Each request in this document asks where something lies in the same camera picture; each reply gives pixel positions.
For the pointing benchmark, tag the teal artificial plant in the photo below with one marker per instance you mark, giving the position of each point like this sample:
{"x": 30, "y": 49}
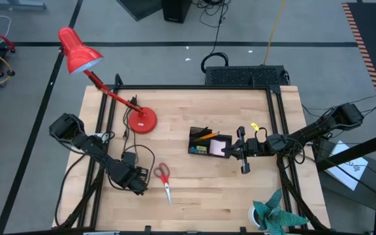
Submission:
{"x": 273, "y": 217}

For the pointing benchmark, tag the white plant pot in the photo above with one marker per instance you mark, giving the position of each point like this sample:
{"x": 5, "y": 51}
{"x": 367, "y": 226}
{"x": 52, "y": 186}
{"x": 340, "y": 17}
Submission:
{"x": 251, "y": 217}

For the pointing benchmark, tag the grey metal base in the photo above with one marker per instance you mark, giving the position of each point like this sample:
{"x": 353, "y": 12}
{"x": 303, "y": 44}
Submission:
{"x": 15, "y": 4}

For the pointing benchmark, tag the orange pencil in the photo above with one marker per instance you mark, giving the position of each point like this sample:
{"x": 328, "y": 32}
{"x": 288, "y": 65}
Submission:
{"x": 209, "y": 135}

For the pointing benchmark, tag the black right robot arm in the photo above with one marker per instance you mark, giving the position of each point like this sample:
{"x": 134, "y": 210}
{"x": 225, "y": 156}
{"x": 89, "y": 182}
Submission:
{"x": 312, "y": 130}

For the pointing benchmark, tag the pink sticky note pad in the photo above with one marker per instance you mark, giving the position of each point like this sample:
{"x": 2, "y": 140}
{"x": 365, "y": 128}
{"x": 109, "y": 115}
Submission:
{"x": 216, "y": 147}

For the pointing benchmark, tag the black computer case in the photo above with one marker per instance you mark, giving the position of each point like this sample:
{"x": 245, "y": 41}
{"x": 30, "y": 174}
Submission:
{"x": 240, "y": 75}

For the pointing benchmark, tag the white paper sheet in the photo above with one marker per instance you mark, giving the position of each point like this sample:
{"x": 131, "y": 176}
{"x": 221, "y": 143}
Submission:
{"x": 351, "y": 173}

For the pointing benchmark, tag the red desk lamp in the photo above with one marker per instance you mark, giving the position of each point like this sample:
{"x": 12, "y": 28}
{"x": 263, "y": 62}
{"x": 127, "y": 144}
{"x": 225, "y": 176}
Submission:
{"x": 142, "y": 122}

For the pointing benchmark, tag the black mesh desk organizer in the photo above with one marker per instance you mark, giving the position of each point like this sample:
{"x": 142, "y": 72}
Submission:
{"x": 225, "y": 136}

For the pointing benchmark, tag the yellow-green eraser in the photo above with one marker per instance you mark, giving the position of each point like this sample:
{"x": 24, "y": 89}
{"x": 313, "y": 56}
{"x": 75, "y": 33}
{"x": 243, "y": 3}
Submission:
{"x": 202, "y": 149}

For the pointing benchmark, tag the dark floor panel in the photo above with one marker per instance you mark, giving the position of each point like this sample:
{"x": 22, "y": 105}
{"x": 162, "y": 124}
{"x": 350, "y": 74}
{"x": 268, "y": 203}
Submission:
{"x": 139, "y": 8}

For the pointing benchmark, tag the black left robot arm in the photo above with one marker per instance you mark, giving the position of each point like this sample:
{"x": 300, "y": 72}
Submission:
{"x": 93, "y": 150}

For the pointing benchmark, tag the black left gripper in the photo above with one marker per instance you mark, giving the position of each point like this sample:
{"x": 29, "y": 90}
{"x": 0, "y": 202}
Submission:
{"x": 129, "y": 176}

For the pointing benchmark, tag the black aluminium table frame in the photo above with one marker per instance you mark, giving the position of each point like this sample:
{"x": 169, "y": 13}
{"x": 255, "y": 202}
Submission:
{"x": 191, "y": 87}

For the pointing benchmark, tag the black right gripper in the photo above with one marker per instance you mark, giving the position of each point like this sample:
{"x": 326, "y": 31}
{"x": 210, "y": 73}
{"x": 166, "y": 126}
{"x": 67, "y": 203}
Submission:
{"x": 256, "y": 147}

